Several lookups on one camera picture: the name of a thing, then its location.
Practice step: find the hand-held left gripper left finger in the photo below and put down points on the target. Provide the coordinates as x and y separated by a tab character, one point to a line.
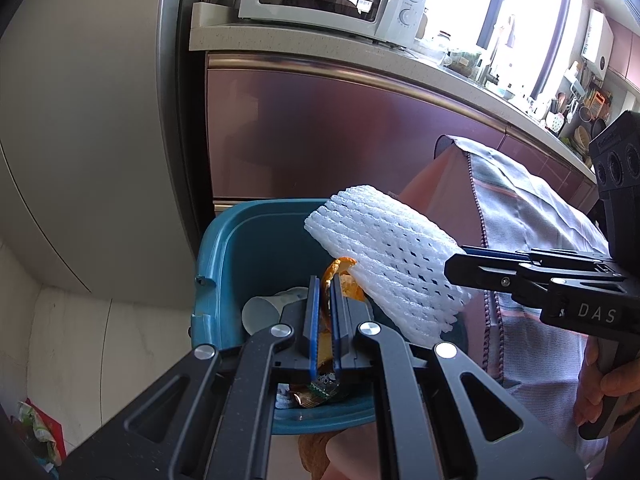
312	330

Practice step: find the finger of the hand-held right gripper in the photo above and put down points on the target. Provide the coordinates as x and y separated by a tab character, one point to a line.
490	275
550	259

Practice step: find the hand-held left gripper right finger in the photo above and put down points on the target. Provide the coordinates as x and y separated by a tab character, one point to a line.
336	330

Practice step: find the orange peel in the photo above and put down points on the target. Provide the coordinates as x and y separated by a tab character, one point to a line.
345	285

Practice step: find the blue dotted paper cup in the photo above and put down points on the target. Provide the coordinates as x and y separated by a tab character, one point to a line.
265	310

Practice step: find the white foam fruit net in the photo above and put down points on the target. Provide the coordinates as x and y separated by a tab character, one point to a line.
390	260

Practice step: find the teal trash bin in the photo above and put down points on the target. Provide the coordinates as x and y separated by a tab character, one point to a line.
250	240

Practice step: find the person's right hand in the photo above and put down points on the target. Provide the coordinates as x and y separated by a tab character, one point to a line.
625	382

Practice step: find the purple checked tablecloth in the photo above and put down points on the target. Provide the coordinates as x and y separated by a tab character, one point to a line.
525	200

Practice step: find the white utensil holder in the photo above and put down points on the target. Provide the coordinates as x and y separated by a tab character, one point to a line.
555	119

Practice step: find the white water heater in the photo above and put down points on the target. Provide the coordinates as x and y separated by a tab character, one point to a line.
597	42

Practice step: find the metal kitchen faucet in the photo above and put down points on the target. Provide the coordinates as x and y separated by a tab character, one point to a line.
495	55

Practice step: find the purple base cabinets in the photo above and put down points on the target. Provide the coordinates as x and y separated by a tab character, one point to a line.
325	125

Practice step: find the kitchen window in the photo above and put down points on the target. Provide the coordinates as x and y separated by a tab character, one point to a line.
500	20

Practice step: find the red green bag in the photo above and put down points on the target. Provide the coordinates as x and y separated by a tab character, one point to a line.
40	432

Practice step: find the grey refrigerator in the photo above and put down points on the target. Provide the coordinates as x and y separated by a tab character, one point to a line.
90	135

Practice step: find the white microwave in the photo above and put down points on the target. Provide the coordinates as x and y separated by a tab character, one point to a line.
325	0

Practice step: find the white dish tray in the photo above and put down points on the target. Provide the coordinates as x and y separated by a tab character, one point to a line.
215	15

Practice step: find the pink wall cabinet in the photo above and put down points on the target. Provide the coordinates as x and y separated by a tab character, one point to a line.
627	55

